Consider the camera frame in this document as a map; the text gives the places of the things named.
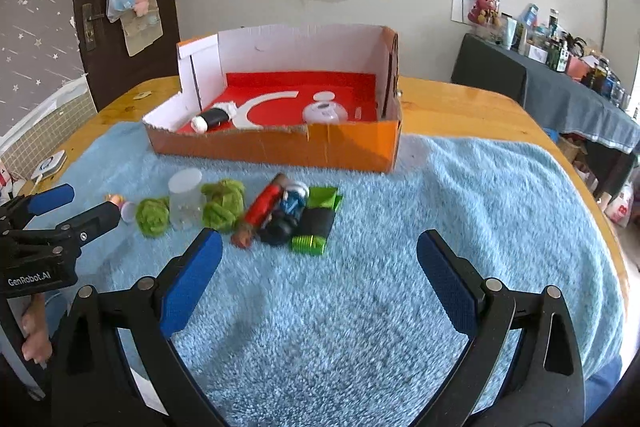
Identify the cluster of bottles and boxes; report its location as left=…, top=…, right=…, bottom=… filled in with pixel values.
left=500, top=4, right=640, bottom=118

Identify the small pink doll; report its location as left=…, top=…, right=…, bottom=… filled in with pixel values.
left=104, top=193, right=137, bottom=224

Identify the side table with dark cloth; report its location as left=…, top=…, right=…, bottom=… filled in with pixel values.
left=451, top=33, right=640, bottom=202

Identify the metal door handle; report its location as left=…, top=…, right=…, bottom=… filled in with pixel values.
left=81, top=3, right=108, bottom=52

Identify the clear plastic container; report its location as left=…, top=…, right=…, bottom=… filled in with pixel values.
left=168, top=168, right=203, bottom=230

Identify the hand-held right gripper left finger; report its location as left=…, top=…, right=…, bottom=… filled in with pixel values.
left=50, top=227, right=236, bottom=427

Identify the green yarn ball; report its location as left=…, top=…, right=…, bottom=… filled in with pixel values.
left=201, top=179, right=247, bottom=233
left=136, top=198, right=172, bottom=239

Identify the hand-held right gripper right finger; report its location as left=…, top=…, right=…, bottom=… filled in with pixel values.
left=416, top=229, right=586, bottom=427

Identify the black and white tube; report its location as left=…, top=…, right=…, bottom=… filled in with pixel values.
left=191, top=102, right=237, bottom=134

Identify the white plastic bag red print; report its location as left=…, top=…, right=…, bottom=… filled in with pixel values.
left=604, top=182, right=635, bottom=228

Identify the blue figurine with black hair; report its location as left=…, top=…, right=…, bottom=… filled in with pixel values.
left=257, top=181, right=310, bottom=248

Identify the person's left hand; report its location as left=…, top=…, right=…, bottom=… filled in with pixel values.
left=20, top=293, right=55, bottom=365

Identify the pink rabbit plush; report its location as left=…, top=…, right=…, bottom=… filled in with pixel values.
left=467, top=0, right=502, bottom=28

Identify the red and brown cylinder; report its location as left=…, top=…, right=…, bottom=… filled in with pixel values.
left=231, top=173, right=291, bottom=250

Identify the orange cardboard box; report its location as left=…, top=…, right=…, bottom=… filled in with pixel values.
left=142, top=24, right=403, bottom=172

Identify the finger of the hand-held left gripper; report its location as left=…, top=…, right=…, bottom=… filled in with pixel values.
left=0, top=183, right=76, bottom=233
left=55, top=199, right=122, bottom=254

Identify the light blue fluffy towel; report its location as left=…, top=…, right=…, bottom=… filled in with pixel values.
left=25, top=122, right=626, bottom=427

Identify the small white gadget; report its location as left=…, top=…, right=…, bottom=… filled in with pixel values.
left=31, top=150, right=67, bottom=180

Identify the beige hanging pocket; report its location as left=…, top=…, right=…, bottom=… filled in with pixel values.
left=120, top=9, right=163, bottom=56

